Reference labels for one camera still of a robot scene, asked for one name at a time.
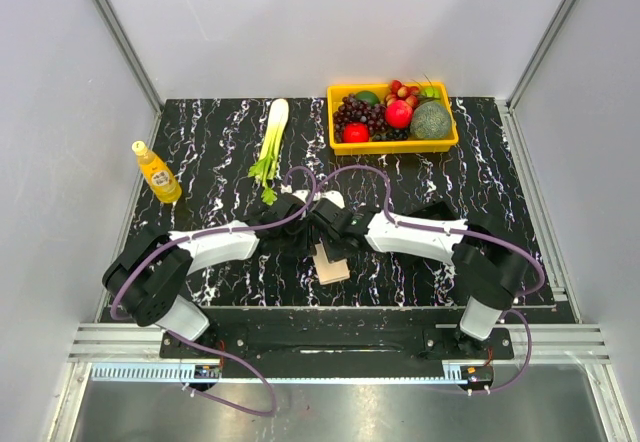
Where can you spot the white slotted cable duct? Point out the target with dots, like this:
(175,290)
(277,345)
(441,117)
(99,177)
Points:
(193,373)

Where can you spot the green white leek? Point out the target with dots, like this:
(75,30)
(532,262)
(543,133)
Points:
(264,169)

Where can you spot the green netted melon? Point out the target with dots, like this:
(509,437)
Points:
(430,120)

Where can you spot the dark blue grape bunch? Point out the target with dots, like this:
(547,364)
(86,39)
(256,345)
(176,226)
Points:
(390,135)

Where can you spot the yellow plastic fruit bin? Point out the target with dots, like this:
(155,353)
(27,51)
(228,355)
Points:
(336,93)

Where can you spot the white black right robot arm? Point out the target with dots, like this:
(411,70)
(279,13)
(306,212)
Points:
(491,268)

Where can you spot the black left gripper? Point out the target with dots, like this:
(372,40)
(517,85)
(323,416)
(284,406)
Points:
(306,248)

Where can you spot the bright green apple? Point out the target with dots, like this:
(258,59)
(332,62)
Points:
(430,93)

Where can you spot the aluminium frame rail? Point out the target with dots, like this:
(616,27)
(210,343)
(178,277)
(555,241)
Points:
(544,344)

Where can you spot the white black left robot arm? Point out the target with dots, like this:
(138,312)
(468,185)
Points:
(147,277)

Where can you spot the black metal base plate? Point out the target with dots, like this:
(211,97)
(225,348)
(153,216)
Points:
(347,325)

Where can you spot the red purple grape bunch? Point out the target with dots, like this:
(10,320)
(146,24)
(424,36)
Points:
(352,110)

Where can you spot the yellow juice bottle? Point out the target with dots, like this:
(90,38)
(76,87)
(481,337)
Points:
(157,174)

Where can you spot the red cherry cluster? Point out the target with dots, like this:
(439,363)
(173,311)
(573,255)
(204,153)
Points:
(399,91)

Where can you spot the large red apple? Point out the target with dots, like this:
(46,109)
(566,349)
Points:
(398,114)

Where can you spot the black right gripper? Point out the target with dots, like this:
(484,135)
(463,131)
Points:
(333,254)

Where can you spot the beige leather card holder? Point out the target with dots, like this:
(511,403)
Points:
(329,272)

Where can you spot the dark green avocado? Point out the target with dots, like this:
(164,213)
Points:
(368,97)

